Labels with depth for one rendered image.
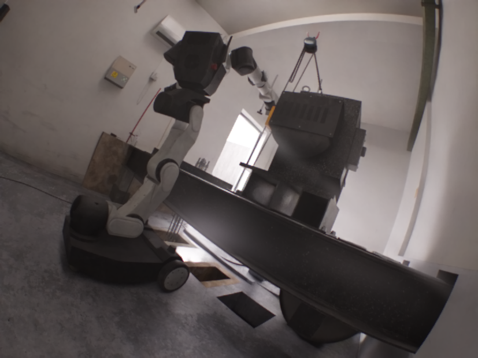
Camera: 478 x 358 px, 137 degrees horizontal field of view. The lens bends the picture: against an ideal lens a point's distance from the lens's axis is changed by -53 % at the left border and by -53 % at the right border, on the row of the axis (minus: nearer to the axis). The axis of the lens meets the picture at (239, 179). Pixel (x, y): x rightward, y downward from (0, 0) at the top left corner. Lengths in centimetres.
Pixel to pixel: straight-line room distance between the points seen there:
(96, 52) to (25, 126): 111
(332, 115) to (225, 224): 91
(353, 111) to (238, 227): 108
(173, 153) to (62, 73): 180
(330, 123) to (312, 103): 20
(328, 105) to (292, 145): 37
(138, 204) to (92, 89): 169
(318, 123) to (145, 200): 110
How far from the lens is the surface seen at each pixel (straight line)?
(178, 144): 109
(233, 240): 96
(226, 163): 828
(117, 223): 102
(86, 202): 100
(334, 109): 134
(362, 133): 141
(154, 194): 107
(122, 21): 273
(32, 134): 251
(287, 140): 129
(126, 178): 225
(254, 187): 147
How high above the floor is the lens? 67
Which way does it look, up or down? 4 degrees up
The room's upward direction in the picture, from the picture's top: 24 degrees clockwise
